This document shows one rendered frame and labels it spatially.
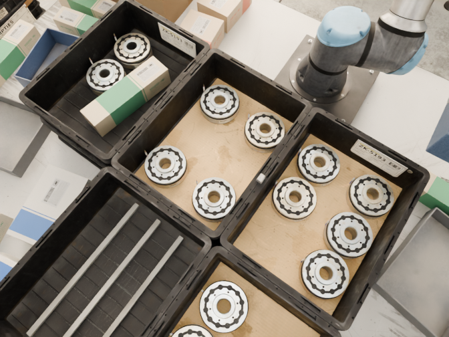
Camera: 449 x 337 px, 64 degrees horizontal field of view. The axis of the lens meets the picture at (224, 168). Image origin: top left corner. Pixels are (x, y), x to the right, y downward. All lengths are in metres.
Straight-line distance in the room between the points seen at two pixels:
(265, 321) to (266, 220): 0.22
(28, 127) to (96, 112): 0.34
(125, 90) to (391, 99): 0.80
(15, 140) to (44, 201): 0.28
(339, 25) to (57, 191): 0.82
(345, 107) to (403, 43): 0.24
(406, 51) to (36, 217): 1.01
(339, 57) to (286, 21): 0.39
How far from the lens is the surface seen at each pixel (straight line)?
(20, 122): 1.27
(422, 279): 1.09
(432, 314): 1.09
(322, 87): 1.10
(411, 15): 1.01
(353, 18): 1.02
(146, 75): 0.99
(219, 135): 0.94
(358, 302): 0.79
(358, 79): 1.21
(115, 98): 0.96
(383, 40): 1.02
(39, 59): 1.35
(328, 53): 1.01
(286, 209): 0.85
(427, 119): 1.27
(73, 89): 1.10
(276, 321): 0.84
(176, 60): 1.08
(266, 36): 1.31
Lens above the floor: 1.67
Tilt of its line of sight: 68 degrees down
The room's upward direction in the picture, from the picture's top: 1 degrees counter-clockwise
